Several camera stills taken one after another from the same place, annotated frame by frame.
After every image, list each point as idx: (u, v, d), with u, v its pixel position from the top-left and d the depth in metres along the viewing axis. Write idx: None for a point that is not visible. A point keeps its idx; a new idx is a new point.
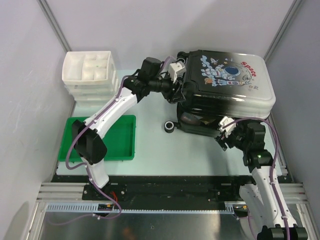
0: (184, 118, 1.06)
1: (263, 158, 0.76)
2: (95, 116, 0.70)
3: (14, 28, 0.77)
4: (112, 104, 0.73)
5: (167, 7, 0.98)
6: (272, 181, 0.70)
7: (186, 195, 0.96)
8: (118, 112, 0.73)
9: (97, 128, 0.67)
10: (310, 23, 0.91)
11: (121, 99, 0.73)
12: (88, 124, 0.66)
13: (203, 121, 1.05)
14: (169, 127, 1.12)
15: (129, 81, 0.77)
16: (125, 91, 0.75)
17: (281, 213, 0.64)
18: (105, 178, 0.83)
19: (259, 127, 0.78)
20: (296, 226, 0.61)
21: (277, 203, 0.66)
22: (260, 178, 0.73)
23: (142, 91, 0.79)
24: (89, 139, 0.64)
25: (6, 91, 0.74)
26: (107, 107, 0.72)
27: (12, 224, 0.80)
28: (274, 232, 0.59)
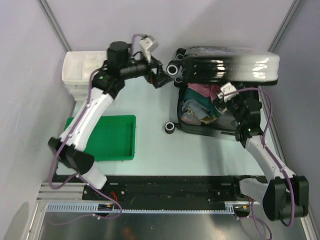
0: (184, 118, 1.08)
1: (254, 131, 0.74)
2: (70, 129, 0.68)
3: (14, 29, 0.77)
4: (85, 111, 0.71)
5: (167, 7, 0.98)
6: (265, 144, 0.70)
7: (186, 196, 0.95)
8: (94, 118, 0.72)
9: (74, 142, 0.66)
10: (311, 23, 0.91)
11: (92, 104, 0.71)
12: (63, 139, 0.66)
13: (203, 121, 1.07)
14: (169, 128, 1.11)
15: (98, 79, 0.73)
16: (94, 93, 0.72)
17: (279, 167, 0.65)
18: (102, 178, 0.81)
19: (255, 107, 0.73)
20: (296, 175, 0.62)
21: (272, 159, 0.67)
22: (253, 146, 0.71)
23: (114, 87, 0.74)
24: (69, 155, 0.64)
25: (6, 92, 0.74)
26: (80, 118, 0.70)
27: (12, 224, 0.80)
28: (276, 185, 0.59)
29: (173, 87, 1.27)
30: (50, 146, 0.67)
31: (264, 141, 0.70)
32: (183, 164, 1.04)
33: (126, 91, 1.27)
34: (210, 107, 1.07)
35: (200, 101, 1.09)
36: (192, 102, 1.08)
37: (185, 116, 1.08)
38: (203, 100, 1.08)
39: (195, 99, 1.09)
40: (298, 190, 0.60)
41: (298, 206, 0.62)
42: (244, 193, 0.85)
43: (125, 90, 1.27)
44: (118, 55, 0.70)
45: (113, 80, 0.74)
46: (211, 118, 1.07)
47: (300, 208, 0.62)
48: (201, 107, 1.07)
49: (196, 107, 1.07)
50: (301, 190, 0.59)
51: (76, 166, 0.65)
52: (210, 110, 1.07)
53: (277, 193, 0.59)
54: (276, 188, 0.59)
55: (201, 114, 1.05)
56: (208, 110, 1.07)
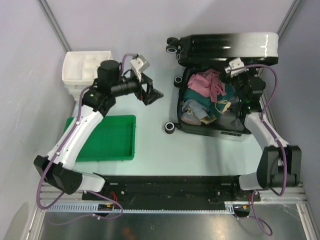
0: (184, 118, 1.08)
1: (254, 109, 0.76)
2: (58, 147, 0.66)
3: (14, 29, 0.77)
4: (74, 129, 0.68)
5: (167, 7, 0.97)
6: (262, 119, 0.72)
7: (185, 196, 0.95)
8: (83, 136, 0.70)
9: (63, 160, 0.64)
10: (311, 24, 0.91)
11: (82, 121, 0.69)
12: (51, 158, 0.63)
13: (203, 121, 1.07)
14: (169, 128, 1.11)
15: (88, 97, 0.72)
16: (85, 110, 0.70)
17: (274, 137, 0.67)
18: (100, 180, 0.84)
19: (258, 85, 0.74)
20: (290, 145, 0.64)
21: (268, 131, 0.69)
22: (252, 122, 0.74)
23: (104, 104, 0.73)
24: (55, 174, 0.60)
25: (6, 92, 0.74)
26: (69, 135, 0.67)
27: (12, 224, 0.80)
28: (269, 151, 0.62)
29: (173, 87, 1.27)
30: (36, 166, 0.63)
31: (262, 116, 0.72)
32: (183, 164, 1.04)
33: None
34: (210, 107, 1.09)
35: (200, 101, 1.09)
36: (192, 102, 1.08)
37: (185, 117, 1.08)
38: (204, 100, 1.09)
39: (195, 99, 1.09)
40: (290, 158, 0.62)
41: (291, 176, 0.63)
42: (245, 188, 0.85)
43: None
44: (109, 73, 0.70)
45: (103, 98, 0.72)
46: (211, 118, 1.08)
47: (292, 177, 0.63)
48: (201, 107, 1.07)
49: (196, 107, 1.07)
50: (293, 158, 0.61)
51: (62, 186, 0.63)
52: (210, 110, 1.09)
53: (269, 158, 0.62)
54: (268, 153, 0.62)
55: (202, 114, 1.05)
56: (208, 111, 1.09)
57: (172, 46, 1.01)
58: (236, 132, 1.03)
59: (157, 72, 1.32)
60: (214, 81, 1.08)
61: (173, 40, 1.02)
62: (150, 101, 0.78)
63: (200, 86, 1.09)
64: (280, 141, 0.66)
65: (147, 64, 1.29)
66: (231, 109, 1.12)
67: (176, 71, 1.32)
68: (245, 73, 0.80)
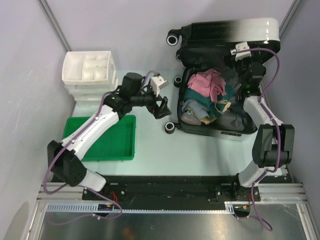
0: (184, 118, 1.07)
1: (253, 92, 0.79)
2: (73, 135, 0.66)
3: (14, 29, 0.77)
4: (92, 122, 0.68)
5: (167, 7, 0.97)
6: (261, 101, 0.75)
7: (186, 195, 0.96)
8: (97, 132, 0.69)
9: (76, 148, 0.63)
10: (311, 24, 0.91)
11: (101, 118, 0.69)
12: (65, 144, 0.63)
13: (203, 121, 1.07)
14: (169, 128, 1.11)
15: (110, 99, 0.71)
16: (105, 108, 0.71)
17: (269, 117, 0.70)
18: (101, 180, 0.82)
19: (259, 71, 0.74)
20: (284, 124, 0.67)
21: (265, 112, 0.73)
22: (251, 104, 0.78)
23: (122, 109, 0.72)
24: (66, 161, 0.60)
25: (6, 92, 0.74)
26: (86, 127, 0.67)
27: (12, 224, 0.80)
28: (264, 128, 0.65)
29: (173, 87, 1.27)
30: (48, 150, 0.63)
31: (260, 99, 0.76)
32: (183, 164, 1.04)
33: None
34: (210, 107, 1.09)
35: (200, 101, 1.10)
36: (192, 102, 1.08)
37: (185, 116, 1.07)
38: (204, 100, 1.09)
39: (194, 99, 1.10)
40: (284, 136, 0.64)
41: (284, 152, 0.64)
42: (245, 184, 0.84)
43: None
44: (133, 84, 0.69)
45: (124, 103, 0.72)
46: (211, 118, 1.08)
47: (285, 154, 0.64)
48: (201, 107, 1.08)
49: (196, 106, 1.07)
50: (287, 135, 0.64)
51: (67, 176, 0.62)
52: (210, 110, 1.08)
53: (264, 135, 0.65)
54: (263, 129, 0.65)
55: (202, 114, 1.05)
56: (208, 111, 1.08)
57: (173, 34, 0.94)
58: (236, 132, 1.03)
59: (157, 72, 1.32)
60: (214, 81, 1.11)
61: (173, 31, 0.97)
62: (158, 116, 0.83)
63: (201, 86, 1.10)
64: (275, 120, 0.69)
65: (147, 64, 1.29)
66: (232, 109, 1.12)
67: (176, 71, 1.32)
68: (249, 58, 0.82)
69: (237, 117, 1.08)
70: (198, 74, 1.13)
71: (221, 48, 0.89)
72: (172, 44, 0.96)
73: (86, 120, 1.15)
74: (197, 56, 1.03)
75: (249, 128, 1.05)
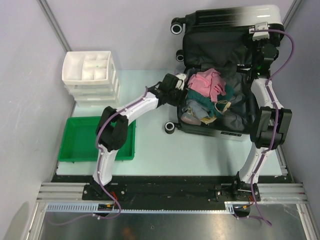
0: (184, 118, 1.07)
1: (262, 74, 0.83)
2: (125, 106, 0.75)
3: (14, 29, 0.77)
4: (140, 101, 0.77)
5: (167, 7, 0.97)
6: (267, 84, 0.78)
7: (186, 196, 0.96)
8: (142, 110, 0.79)
9: (128, 114, 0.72)
10: (312, 23, 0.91)
11: (147, 99, 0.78)
12: (119, 111, 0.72)
13: (203, 121, 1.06)
14: (169, 128, 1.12)
15: (154, 89, 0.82)
16: (150, 94, 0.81)
17: (271, 100, 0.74)
18: (109, 176, 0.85)
19: (271, 53, 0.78)
20: (284, 108, 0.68)
21: (268, 95, 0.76)
22: (257, 86, 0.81)
23: (161, 99, 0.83)
24: (118, 123, 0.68)
25: (6, 91, 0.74)
26: (136, 102, 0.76)
27: (12, 223, 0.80)
28: (263, 110, 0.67)
29: None
30: (103, 112, 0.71)
31: (267, 82, 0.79)
32: (183, 164, 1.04)
33: (126, 90, 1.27)
34: (211, 107, 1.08)
35: (200, 101, 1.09)
36: (193, 102, 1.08)
37: (185, 116, 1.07)
38: (204, 100, 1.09)
39: (195, 99, 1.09)
40: (281, 119, 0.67)
41: (278, 133, 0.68)
42: (245, 178, 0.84)
43: (125, 90, 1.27)
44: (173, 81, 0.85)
45: (164, 94, 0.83)
46: (212, 118, 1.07)
47: (279, 136, 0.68)
48: (201, 107, 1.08)
49: (196, 106, 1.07)
50: (284, 119, 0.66)
51: (115, 138, 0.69)
52: (210, 110, 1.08)
53: (262, 117, 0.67)
54: (262, 111, 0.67)
55: (202, 114, 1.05)
56: (208, 111, 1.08)
57: (177, 23, 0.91)
58: (237, 132, 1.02)
59: (157, 72, 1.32)
60: (214, 81, 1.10)
61: (177, 19, 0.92)
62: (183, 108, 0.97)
63: (201, 86, 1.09)
64: (276, 104, 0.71)
65: (147, 64, 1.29)
66: (232, 109, 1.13)
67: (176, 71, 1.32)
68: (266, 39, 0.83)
69: (238, 117, 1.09)
70: (198, 74, 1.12)
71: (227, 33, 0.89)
72: (177, 33, 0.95)
73: (86, 119, 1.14)
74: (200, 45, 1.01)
75: (249, 128, 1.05)
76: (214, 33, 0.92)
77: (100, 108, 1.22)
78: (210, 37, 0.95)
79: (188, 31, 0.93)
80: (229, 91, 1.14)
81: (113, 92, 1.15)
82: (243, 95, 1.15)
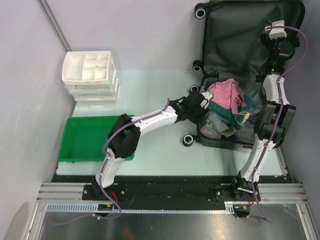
0: (205, 132, 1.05)
1: (275, 70, 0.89)
2: (142, 117, 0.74)
3: (14, 28, 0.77)
4: (157, 114, 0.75)
5: (168, 6, 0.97)
6: (278, 80, 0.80)
7: (186, 195, 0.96)
8: (157, 124, 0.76)
9: (141, 126, 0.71)
10: (313, 22, 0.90)
11: (166, 113, 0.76)
12: (134, 121, 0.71)
13: (223, 133, 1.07)
14: (188, 141, 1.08)
15: (176, 103, 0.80)
16: (170, 109, 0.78)
17: (279, 96, 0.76)
18: (111, 179, 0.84)
19: (287, 50, 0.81)
20: (289, 104, 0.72)
21: (277, 91, 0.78)
22: (268, 79, 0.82)
23: (181, 115, 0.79)
24: (129, 134, 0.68)
25: (6, 92, 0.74)
26: (153, 115, 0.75)
27: (12, 223, 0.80)
28: (268, 104, 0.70)
29: (173, 87, 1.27)
30: (119, 118, 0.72)
31: (279, 78, 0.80)
32: (183, 164, 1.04)
33: (126, 90, 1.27)
34: (231, 119, 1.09)
35: (221, 113, 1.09)
36: (213, 114, 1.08)
37: (206, 130, 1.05)
38: (225, 112, 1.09)
39: (215, 111, 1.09)
40: (284, 114, 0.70)
41: (279, 128, 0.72)
42: (245, 174, 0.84)
43: (125, 91, 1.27)
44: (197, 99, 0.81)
45: (185, 111, 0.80)
46: (231, 130, 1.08)
47: (280, 130, 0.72)
48: (222, 120, 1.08)
49: (217, 119, 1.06)
50: (287, 115, 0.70)
51: (126, 144, 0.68)
52: (231, 122, 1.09)
53: (266, 110, 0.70)
54: (267, 106, 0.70)
55: (222, 126, 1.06)
56: (228, 124, 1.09)
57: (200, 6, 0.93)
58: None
59: (158, 73, 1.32)
60: (234, 92, 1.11)
61: (201, 4, 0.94)
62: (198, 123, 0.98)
63: (220, 97, 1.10)
64: (283, 100, 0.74)
65: (148, 64, 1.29)
66: (251, 121, 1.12)
67: (177, 71, 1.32)
68: (282, 38, 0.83)
69: None
70: (217, 85, 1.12)
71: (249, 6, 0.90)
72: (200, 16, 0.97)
73: (86, 119, 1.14)
74: (226, 29, 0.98)
75: None
76: (239, 10, 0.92)
77: (100, 108, 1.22)
78: (232, 19, 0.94)
79: (216, 7, 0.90)
80: (248, 102, 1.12)
81: (113, 92, 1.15)
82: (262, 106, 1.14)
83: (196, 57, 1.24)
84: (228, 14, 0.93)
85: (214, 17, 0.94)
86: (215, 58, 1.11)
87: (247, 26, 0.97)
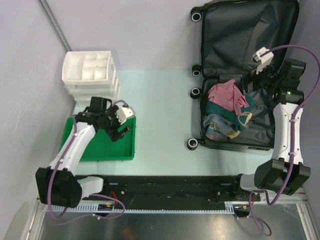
0: (211, 136, 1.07)
1: (292, 95, 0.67)
2: (60, 156, 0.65)
3: (14, 28, 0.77)
4: (72, 140, 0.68)
5: (168, 6, 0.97)
6: (292, 119, 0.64)
7: (185, 195, 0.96)
8: (81, 148, 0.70)
9: (67, 166, 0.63)
10: (313, 21, 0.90)
11: (80, 133, 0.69)
12: (54, 166, 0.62)
13: (228, 135, 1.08)
14: (192, 144, 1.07)
15: (81, 114, 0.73)
16: (80, 124, 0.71)
17: (290, 149, 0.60)
18: (98, 180, 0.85)
19: (300, 63, 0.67)
20: (301, 165, 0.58)
21: (289, 139, 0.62)
22: (280, 114, 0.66)
23: (96, 121, 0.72)
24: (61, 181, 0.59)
25: (6, 92, 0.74)
26: (69, 145, 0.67)
27: (12, 224, 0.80)
28: (274, 163, 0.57)
29: (173, 86, 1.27)
30: (38, 181, 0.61)
31: (294, 115, 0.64)
32: (182, 164, 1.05)
33: (126, 90, 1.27)
34: (234, 121, 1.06)
35: (224, 115, 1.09)
36: (216, 117, 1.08)
37: (212, 135, 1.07)
38: (228, 115, 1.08)
39: (218, 113, 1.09)
40: (295, 175, 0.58)
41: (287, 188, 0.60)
42: (244, 187, 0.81)
43: (125, 90, 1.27)
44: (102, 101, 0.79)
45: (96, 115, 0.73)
46: (236, 132, 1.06)
47: (287, 188, 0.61)
48: (225, 122, 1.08)
49: (220, 121, 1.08)
50: (299, 178, 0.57)
51: (70, 192, 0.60)
52: (234, 124, 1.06)
53: (271, 171, 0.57)
54: (272, 167, 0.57)
55: (226, 128, 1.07)
56: (232, 125, 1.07)
57: (195, 9, 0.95)
58: (265, 147, 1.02)
59: (158, 73, 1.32)
60: (236, 93, 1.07)
61: (197, 8, 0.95)
62: (115, 139, 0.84)
63: (222, 98, 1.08)
64: (294, 157, 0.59)
65: (148, 64, 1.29)
66: (254, 121, 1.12)
67: (177, 71, 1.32)
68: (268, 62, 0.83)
69: (261, 129, 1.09)
70: (219, 86, 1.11)
71: (245, 5, 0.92)
72: (196, 20, 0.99)
73: None
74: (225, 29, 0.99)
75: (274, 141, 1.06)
76: (236, 10, 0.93)
77: None
78: (229, 19, 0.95)
79: (212, 9, 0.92)
80: (250, 102, 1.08)
81: (113, 92, 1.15)
82: (264, 106, 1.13)
83: (196, 57, 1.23)
84: (224, 14, 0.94)
85: (210, 19, 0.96)
86: (215, 58, 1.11)
87: (245, 23, 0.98)
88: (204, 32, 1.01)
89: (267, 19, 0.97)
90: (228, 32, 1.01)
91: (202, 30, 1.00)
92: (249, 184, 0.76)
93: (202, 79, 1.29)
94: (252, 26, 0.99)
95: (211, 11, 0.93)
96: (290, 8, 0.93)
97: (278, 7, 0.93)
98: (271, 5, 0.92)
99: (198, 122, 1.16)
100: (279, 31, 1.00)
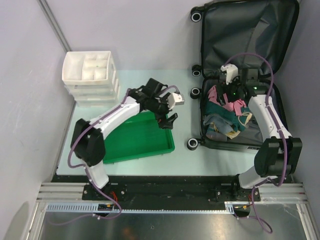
0: (211, 135, 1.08)
1: (259, 89, 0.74)
2: (101, 117, 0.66)
3: (14, 28, 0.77)
4: (118, 108, 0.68)
5: (168, 6, 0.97)
6: (267, 104, 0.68)
7: (186, 195, 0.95)
8: (122, 117, 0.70)
9: (102, 127, 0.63)
10: (314, 22, 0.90)
11: (126, 105, 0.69)
12: (92, 123, 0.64)
13: (228, 135, 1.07)
14: (192, 144, 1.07)
15: (135, 92, 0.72)
16: (129, 99, 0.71)
17: (277, 128, 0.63)
18: (105, 178, 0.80)
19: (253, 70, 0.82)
20: (291, 137, 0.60)
21: (272, 120, 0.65)
22: (256, 104, 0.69)
23: (144, 103, 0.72)
24: (92, 138, 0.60)
25: (6, 92, 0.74)
26: (114, 111, 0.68)
27: (12, 223, 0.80)
28: (269, 142, 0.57)
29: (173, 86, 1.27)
30: (76, 126, 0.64)
31: (268, 100, 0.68)
32: (183, 164, 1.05)
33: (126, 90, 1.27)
34: (234, 121, 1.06)
35: (224, 115, 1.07)
36: (216, 117, 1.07)
37: (212, 135, 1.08)
38: (228, 115, 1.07)
39: (218, 113, 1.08)
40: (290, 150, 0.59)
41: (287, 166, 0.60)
42: (245, 186, 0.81)
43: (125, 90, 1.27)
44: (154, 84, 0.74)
45: (146, 97, 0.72)
46: (236, 132, 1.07)
47: (289, 166, 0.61)
48: (225, 122, 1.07)
49: (220, 121, 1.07)
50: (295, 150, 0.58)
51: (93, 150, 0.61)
52: (234, 124, 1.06)
53: (269, 150, 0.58)
54: (268, 146, 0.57)
55: (226, 129, 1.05)
56: (232, 125, 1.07)
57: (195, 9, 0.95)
58: None
59: (158, 73, 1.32)
60: None
61: (197, 8, 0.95)
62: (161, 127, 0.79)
63: None
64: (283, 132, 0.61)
65: (148, 64, 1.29)
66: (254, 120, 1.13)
67: (177, 71, 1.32)
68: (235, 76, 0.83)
69: None
70: None
71: (245, 6, 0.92)
72: (196, 20, 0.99)
73: None
74: (225, 29, 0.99)
75: None
76: (236, 11, 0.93)
77: (100, 108, 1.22)
78: (229, 19, 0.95)
79: (212, 9, 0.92)
80: None
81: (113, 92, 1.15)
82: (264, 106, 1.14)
83: (196, 57, 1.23)
84: (224, 14, 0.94)
85: (210, 19, 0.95)
86: (215, 58, 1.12)
87: (245, 23, 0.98)
88: (204, 33, 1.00)
89: (266, 19, 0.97)
90: (228, 32, 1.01)
91: (202, 29, 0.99)
92: (249, 180, 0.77)
93: (202, 79, 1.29)
94: (252, 26, 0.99)
95: (211, 11, 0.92)
96: (290, 8, 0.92)
97: (278, 7, 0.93)
98: (271, 5, 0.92)
99: (198, 122, 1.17)
100: (279, 31, 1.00)
